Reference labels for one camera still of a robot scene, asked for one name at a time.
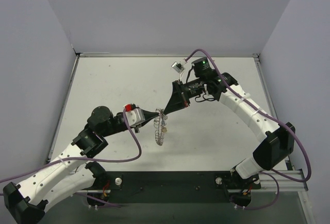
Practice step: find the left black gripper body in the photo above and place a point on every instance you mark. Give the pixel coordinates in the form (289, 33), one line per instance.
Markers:
(143, 109)

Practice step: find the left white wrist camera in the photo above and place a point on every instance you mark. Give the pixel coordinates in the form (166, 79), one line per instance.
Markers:
(134, 115)

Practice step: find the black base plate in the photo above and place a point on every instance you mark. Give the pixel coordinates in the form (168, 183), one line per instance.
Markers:
(124, 187)

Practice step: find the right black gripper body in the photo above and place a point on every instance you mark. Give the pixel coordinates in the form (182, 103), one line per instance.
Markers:
(180, 93)

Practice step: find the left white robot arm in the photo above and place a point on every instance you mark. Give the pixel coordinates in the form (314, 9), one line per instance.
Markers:
(76, 167)

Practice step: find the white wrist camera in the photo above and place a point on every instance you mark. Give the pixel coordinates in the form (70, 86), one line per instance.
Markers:
(134, 115)
(179, 67)

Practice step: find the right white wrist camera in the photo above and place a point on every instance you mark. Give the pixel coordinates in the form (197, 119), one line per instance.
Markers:
(179, 67)

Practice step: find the metal disc keyring holder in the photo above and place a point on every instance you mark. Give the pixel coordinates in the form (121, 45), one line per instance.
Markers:
(159, 135)

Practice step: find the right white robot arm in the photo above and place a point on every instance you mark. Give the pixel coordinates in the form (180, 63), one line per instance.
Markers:
(276, 142)

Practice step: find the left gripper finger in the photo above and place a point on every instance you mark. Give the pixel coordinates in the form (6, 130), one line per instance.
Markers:
(148, 122)
(148, 115)

